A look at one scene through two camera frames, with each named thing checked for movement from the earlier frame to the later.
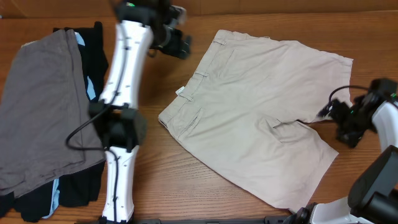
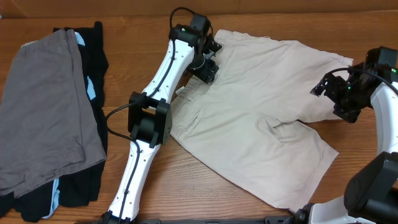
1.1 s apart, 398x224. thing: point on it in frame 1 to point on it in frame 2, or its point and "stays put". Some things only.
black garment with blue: [84, 185] stays put
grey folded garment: [43, 99] stays put
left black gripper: [174, 48] to [208, 72]
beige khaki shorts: [239, 108] stays put
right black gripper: [352, 137] to [351, 113]
